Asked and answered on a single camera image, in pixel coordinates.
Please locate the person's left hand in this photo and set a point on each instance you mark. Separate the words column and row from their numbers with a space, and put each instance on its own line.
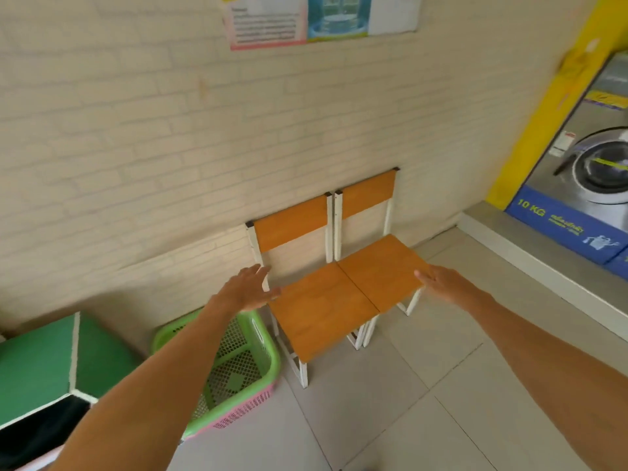
column 243, row 291

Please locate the grey raised plinth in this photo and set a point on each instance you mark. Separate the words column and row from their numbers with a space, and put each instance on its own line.
column 535, row 259

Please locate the green fabric hamper white trim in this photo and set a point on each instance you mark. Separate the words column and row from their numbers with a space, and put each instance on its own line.
column 39, row 358

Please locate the silver washing machine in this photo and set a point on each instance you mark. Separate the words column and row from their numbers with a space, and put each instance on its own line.
column 564, row 210

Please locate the person's right hand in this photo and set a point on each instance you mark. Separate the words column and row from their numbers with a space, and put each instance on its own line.
column 449, row 285

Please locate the person's right fingers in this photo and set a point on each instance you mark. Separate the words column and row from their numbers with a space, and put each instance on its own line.
column 425, row 276

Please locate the green plastic laundry basket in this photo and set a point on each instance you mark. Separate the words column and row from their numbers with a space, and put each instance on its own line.
column 245, row 358

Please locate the wooden chair white frame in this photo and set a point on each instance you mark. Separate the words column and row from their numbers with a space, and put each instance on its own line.
column 382, row 269
column 319, row 308

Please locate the wall poster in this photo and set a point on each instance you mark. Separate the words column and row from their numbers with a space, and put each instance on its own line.
column 319, row 17

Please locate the black cloth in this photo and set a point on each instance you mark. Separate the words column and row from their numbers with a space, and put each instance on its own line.
column 34, row 431

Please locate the round washing machine door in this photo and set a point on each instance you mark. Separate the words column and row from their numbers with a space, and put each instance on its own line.
column 606, row 166

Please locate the person's right forearm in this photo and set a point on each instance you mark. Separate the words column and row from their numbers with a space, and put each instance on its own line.
column 549, row 367

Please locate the person's left forearm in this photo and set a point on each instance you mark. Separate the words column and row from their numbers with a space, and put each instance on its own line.
column 147, row 392

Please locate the pink plastic laundry basket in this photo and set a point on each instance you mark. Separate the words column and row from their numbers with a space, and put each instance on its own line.
column 240, row 412

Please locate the yellow surround panel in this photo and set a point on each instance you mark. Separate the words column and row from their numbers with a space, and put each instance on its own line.
column 554, row 93

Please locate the person's left thumb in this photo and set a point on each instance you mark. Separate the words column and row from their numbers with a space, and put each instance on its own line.
column 273, row 294

